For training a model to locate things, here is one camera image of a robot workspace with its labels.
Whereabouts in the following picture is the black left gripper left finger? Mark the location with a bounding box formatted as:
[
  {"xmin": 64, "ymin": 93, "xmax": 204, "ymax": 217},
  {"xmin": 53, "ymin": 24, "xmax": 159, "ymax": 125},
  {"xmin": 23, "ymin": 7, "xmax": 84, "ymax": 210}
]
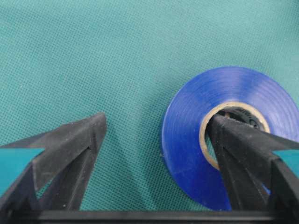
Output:
[{"xmin": 0, "ymin": 112, "xmax": 107, "ymax": 224}]

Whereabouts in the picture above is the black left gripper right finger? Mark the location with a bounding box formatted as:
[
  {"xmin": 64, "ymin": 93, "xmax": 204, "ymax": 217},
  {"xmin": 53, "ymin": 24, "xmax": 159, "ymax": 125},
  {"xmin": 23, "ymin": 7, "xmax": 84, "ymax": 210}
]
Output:
[{"xmin": 209, "ymin": 114, "xmax": 299, "ymax": 224}]

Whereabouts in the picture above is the blue tape roll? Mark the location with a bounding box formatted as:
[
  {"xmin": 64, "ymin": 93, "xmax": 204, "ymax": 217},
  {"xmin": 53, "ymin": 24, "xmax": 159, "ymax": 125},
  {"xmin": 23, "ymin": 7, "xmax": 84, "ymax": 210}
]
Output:
[{"xmin": 161, "ymin": 67, "xmax": 299, "ymax": 210}]

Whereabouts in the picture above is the green table cloth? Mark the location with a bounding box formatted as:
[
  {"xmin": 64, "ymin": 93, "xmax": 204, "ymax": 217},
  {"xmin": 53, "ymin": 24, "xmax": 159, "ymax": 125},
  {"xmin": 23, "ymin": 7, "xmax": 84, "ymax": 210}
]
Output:
[{"xmin": 0, "ymin": 0, "xmax": 299, "ymax": 211}]

